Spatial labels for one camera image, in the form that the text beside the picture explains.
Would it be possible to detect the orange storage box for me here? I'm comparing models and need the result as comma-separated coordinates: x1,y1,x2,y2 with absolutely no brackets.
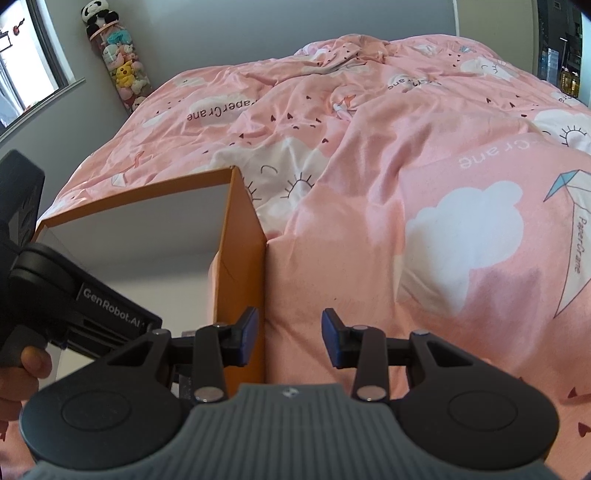
31,166,269,385

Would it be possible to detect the panda plush toy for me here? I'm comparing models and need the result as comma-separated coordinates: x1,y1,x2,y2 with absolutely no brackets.
81,0,122,34

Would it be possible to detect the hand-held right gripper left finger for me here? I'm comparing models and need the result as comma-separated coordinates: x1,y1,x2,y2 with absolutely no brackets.
99,307,260,402

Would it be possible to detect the person's left hand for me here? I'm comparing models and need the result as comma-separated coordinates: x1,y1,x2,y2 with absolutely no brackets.
0,346,53,423

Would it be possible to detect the dark display shelf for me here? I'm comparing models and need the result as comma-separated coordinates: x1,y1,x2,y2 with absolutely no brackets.
536,0,588,100

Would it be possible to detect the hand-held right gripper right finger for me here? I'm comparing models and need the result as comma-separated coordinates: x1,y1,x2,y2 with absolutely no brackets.
322,308,476,400

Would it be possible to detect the window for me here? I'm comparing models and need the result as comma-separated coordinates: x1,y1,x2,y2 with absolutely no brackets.
0,0,86,139

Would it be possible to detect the pink printed blanket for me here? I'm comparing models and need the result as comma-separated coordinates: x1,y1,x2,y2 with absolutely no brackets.
0,33,591,480

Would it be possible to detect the clear tube of plush toys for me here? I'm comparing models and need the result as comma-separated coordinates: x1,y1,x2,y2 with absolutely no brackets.
85,22,155,116

